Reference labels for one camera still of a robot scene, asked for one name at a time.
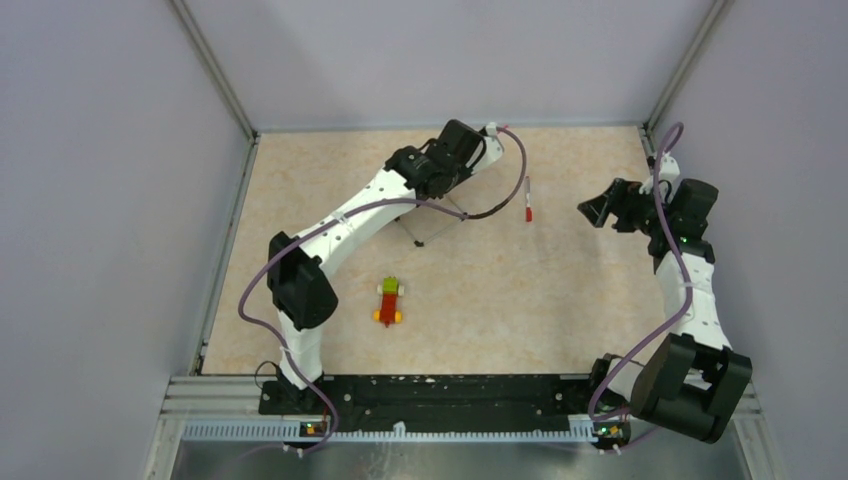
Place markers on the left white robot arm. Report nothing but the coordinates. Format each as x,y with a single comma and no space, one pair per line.
299,280

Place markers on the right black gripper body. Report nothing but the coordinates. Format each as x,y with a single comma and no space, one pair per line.
639,213

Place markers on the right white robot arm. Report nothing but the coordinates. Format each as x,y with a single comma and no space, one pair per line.
694,381

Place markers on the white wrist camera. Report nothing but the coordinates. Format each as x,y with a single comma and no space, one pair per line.
493,148
665,169

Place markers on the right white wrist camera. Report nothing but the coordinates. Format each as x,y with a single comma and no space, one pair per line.
665,169

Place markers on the red green toy car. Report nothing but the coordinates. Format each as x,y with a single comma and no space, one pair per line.
390,289

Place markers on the whiteboard wire stand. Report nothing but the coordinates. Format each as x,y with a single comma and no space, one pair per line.
423,224

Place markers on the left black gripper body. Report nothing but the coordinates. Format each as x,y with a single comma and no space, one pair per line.
460,172

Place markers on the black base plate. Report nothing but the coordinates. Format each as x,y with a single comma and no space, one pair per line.
512,418

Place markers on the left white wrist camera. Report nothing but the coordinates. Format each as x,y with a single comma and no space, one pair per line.
493,148

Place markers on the red whiteboard marker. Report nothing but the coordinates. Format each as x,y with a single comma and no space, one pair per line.
528,199

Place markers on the white cable duct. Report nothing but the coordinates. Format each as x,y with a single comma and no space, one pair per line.
286,431

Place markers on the aluminium frame rail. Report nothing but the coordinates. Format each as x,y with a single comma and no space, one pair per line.
235,395

